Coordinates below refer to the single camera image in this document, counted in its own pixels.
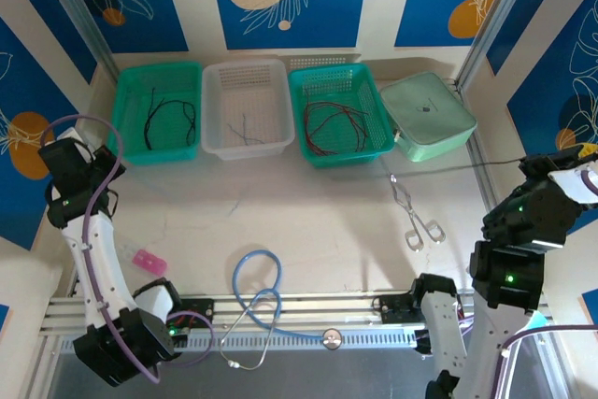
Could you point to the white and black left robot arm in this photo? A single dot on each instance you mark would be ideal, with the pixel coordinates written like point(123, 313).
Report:
point(98, 268)

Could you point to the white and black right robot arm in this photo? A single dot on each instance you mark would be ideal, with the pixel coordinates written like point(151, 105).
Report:
point(444, 324)

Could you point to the teal plastic basket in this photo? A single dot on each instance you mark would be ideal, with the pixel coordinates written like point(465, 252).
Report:
point(338, 81)
point(126, 109)

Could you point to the teal snack packet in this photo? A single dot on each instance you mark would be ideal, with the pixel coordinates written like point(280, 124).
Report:
point(538, 320)

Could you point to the pink pill box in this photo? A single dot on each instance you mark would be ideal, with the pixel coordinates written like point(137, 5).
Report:
point(149, 262)

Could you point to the white plastic basket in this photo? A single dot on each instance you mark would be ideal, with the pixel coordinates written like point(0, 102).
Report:
point(247, 90)

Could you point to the blue stethoscope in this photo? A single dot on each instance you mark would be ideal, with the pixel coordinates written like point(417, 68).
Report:
point(331, 338)

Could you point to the dark grey metal panel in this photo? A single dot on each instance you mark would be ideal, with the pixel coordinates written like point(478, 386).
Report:
point(327, 380)

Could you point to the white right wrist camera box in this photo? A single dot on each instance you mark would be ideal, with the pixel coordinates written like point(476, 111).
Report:
point(570, 184)

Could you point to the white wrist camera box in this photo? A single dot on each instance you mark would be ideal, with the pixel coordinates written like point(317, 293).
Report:
point(570, 184)
point(75, 137)

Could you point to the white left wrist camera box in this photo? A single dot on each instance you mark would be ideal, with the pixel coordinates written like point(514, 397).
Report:
point(75, 137)

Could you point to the aluminium corner post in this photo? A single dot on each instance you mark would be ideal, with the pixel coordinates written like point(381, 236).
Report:
point(77, 9)
point(494, 20)

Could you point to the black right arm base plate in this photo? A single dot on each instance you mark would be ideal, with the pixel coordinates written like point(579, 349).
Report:
point(390, 308)

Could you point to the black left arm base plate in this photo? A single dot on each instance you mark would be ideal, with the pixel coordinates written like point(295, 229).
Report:
point(203, 310)

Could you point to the aluminium frame rail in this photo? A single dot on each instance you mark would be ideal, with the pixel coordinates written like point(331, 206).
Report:
point(327, 303)

